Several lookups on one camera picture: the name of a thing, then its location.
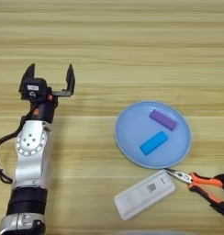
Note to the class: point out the white rectangular plastic case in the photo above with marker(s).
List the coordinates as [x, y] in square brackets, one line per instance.
[141, 195]

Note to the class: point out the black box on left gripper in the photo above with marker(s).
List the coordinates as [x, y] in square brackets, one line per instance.
[34, 88]

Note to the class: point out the blue rectangular block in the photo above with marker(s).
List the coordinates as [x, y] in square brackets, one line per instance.
[153, 143]

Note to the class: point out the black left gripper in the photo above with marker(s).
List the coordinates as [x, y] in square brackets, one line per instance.
[45, 111]

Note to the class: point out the purple rectangular block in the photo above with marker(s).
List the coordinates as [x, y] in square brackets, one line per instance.
[163, 120]

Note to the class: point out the light blue round plate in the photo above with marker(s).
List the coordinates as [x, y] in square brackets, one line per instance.
[132, 134]

